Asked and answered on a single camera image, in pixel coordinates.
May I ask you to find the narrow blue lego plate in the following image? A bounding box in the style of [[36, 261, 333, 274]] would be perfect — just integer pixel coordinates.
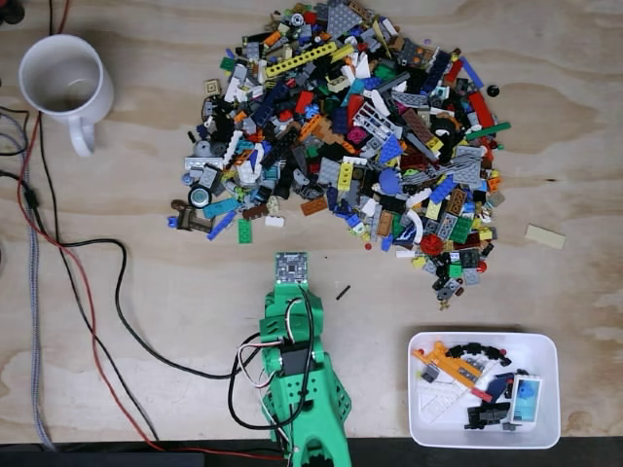
[[206, 209, 238, 241]]

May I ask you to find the teal lego plate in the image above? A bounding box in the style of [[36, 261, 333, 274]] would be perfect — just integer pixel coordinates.
[[202, 198, 237, 220]]

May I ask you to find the dark brown lego piece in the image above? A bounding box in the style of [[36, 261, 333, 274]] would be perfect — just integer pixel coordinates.
[[175, 205, 216, 233]]

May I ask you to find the black lego wheel silver hub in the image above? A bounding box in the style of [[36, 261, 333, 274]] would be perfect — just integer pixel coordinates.
[[188, 185, 214, 210]]

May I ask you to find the grey studded lego plate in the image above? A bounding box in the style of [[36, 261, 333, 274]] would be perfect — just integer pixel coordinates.
[[318, 158, 342, 189]]

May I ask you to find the white curved lego arch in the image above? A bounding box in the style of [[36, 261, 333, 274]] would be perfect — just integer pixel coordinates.
[[404, 208, 425, 243]]

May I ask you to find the blue round lego dish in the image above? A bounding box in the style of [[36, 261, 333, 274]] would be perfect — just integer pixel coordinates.
[[378, 167, 404, 195]]

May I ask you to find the orange lego assembly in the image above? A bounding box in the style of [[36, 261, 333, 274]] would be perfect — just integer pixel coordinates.
[[411, 341, 483, 390]]

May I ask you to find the white lego plate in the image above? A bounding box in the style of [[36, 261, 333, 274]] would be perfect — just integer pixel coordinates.
[[418, 383, 471, 427]]

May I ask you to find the blue lego wedge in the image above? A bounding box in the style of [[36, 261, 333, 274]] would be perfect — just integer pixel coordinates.
[[378, 134, 405, 165]]

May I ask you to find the dark green lego plate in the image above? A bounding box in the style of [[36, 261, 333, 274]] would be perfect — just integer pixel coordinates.
[[448, 216, 474, 244]]

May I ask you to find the white lattice lego piece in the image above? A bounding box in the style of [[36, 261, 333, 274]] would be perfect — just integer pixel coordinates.
[[349, 99, 398, 142]]

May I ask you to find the reddish brown lego plate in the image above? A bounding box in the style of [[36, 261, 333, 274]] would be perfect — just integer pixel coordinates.
[[401, 107, 434, 145]]

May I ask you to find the dark blue lego piece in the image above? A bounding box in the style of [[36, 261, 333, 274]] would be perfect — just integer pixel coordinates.
[[486, 373, 516, 403]]

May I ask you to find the black lego assembly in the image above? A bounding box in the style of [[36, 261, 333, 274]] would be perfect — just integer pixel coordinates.
[[464, 403, 510, 432]]

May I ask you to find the white blue printed lego box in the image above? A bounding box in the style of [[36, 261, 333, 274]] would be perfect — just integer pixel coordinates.
[[506, 374, 543, 425]]

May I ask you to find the tan lego plate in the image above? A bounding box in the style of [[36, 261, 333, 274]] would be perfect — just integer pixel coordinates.
[[524, 224, 568, 251]]

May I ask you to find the long green lego plate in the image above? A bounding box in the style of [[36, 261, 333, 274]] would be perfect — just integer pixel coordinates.
[[464, 122, 513, 142]]

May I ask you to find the long red lego brick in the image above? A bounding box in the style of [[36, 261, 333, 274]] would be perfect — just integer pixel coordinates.
[[467, 90, 497, 128]]

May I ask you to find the white plastic bin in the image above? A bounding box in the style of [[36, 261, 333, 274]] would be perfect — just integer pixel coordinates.
[[407, 331, 561, 449]]

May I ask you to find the light grey long plate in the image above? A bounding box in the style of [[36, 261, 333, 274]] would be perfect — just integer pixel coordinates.
[[183, 155, 225, 170]]

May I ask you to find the yellow technic beam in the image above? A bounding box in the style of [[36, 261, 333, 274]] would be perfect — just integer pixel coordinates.
[[265, 41, 339, 79]]

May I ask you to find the large grey wedge plate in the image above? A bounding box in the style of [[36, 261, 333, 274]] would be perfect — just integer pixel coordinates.
[[325, 0, 366, 38]]

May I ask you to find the white ceramic mug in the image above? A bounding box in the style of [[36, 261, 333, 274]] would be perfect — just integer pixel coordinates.
[[18, 33, 116, 158]]

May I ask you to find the black object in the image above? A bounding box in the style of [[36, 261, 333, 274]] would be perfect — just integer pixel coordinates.
[[0, 0, 25, 25]]

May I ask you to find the servo wire bundle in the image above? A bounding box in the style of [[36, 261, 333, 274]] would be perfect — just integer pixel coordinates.
[[236, 297, 317, 390]]

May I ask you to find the camera circuit board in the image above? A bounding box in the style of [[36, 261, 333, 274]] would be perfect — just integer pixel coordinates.
[[274, 251, 311, 286]]

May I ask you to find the thick black cable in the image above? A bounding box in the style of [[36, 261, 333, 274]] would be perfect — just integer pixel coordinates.
[[0, 168, 262, 380]]

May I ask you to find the thin black cable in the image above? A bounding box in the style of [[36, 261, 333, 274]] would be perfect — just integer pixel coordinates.
[[37, 112, 161, 442]]

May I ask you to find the black curved lego chain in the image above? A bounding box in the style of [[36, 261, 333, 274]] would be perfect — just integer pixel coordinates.
[[445, 341, 512, 369]]

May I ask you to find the grey braided cable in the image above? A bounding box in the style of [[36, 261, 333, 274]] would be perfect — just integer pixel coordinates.
[[0, 109, 55, 451]]

